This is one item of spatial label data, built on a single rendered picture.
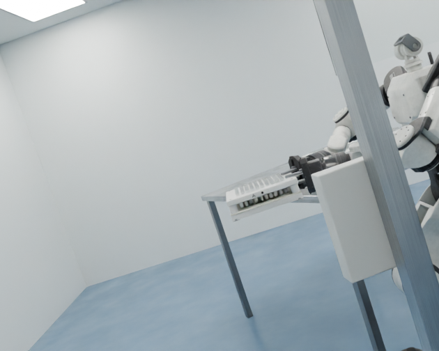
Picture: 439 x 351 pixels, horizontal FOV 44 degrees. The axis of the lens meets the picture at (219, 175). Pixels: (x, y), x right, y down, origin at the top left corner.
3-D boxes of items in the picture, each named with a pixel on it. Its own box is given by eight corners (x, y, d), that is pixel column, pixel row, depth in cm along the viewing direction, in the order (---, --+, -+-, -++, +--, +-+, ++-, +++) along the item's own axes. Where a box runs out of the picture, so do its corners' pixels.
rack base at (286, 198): (233, 221, 179) (230, 214, 179) (231, 209, 203) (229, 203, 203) (303, 198, 178) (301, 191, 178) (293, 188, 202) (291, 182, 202)
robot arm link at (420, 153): (387, 177, 171) (427, 178, 153) (364, 159, 169) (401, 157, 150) (403, 150, 173) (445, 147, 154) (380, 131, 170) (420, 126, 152)
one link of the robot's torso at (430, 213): (419, 295, 203) (469, 180, 199) (437, 312, 185) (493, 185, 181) (381, 281, 202) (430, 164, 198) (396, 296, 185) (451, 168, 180)
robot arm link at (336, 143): (326, 146, 203) (332, 130, 214) (324, 166, 207) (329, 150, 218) (343, 148, 201) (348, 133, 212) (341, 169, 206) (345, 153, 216)
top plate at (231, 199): (227, 207, 179) (226, 201, 178) (227, 196, 203) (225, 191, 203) (298, 183, 178) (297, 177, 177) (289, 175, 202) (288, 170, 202)
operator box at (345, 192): (343, 277, 129) (309, 174, 127) (407, 253, 131) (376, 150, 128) (352, 284, 123) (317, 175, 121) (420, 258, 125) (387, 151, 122)
